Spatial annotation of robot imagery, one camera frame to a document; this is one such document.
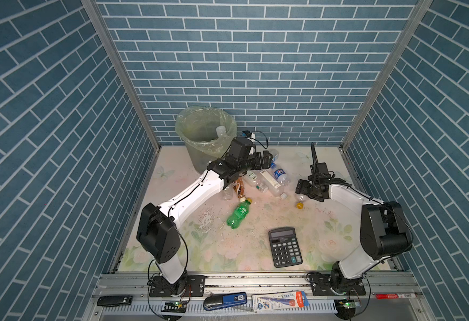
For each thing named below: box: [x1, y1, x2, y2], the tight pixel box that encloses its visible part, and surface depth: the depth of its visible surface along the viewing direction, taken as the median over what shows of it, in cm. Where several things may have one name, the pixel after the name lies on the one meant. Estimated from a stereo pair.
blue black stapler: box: [203, 291, 248, 311], surface depth 69 cm
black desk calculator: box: [268, 226, 303, 269], surface depth 83 cm
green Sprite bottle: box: [226, 197, 253, 230], surface depth 91 cm
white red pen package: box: [251, 290, 310, 312], surface depth 71 cm
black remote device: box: [96, 295, 133, 307], surface depth 69 cm
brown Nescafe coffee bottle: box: [233, 176, 247, 203], surface depth 98 cm
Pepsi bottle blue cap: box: [270, 162, 290, 186], surface depth 104 cm
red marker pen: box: [375, 292, 417, 300], surface depth 72 cm
